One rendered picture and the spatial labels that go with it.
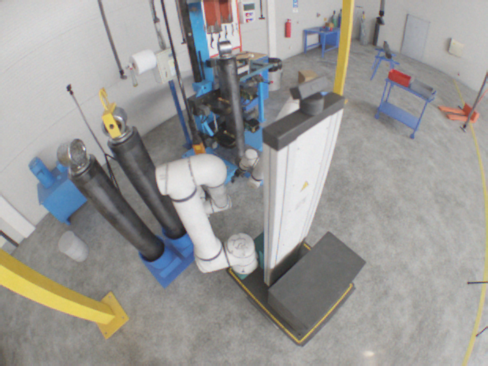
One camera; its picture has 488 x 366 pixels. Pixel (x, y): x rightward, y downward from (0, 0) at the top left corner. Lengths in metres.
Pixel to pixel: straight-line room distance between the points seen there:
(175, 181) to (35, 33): 3.24
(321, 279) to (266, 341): 0.97
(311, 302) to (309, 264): 0.24
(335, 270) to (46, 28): 4.12
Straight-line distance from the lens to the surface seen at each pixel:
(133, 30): 3.91
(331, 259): 1.40
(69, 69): 3.65
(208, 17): 2.03
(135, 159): 1.39
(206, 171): 0.80
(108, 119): 1.27
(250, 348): 2.11
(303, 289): 1.31
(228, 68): 2.26
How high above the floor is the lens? 2.10
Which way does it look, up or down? 49 degrees down
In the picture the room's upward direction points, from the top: 7 degrees counter-clockwise
